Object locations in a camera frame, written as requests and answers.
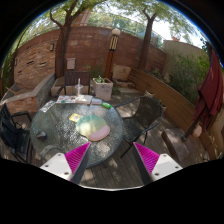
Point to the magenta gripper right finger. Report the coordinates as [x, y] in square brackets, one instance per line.
[153, 166]

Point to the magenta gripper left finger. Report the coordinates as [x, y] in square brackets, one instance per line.
[69, 166]

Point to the dark computer mouse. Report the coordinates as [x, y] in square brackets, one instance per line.
[41, 135]

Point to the green pink mouse pad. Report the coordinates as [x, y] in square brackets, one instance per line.
[93, 127]

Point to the yellow card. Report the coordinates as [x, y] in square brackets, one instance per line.
[75, 117]

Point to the black mesh chair right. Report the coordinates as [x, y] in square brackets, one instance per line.
[147, 116]

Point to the black chair left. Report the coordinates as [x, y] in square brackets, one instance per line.
[15, 136]

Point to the clear plastic packet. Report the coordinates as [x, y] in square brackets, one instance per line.
[47, 106]

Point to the wooden bench fence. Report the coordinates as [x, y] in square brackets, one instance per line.
[180, 112]

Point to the open magazine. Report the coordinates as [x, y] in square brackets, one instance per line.
[83, 99]

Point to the green small object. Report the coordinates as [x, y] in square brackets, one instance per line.
[106, 105]

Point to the clear glass vase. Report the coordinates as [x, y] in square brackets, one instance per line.
[78, 87]

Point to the white square planter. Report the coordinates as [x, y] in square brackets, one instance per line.
[103, 89]

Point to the dark chair behind table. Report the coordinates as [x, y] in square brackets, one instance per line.
[71, 79]

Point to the folded red patio umbrella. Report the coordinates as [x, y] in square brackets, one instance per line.
[210, 95]

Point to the left tree trunk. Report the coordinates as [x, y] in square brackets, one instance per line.
[62, 38]

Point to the tree trunk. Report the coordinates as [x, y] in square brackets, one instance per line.
[62, 38]
[146, 40]

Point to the right tree trunk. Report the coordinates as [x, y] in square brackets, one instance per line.
[146, 40]

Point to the wooden lamp post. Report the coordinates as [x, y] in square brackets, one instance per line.
[112, 48]

